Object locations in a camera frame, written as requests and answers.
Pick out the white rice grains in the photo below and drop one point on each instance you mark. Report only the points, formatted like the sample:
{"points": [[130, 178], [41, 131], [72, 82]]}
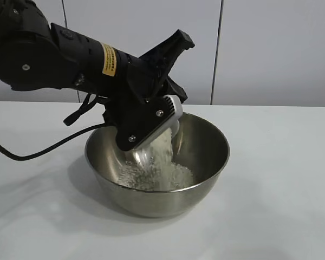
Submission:
{"points": [[162, 176]]}

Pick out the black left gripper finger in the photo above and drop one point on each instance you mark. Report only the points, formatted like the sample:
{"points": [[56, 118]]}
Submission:
{"points": [[178, 92]]}

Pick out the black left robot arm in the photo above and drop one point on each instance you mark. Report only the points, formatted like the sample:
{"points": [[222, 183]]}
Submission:
{"points": [[43, 54]]}

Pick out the stainless steel mixing bowl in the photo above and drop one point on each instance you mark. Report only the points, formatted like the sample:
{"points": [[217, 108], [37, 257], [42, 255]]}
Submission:
{"points": [[165, 200]]}

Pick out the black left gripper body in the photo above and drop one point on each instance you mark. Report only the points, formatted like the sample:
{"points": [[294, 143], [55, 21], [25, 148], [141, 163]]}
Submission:
{"points": [[149, 70]]}

